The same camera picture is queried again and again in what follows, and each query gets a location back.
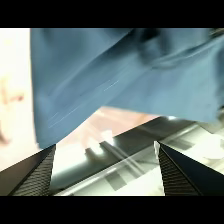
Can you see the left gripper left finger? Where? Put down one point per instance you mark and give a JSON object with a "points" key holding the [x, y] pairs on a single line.
{"points": [[31, 176]]}

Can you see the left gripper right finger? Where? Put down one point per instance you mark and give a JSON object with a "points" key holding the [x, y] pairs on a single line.
{"points": [[186, 175]]}

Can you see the blue shirt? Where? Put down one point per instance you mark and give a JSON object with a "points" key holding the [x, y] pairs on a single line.
{"points": [[120, 73]]}

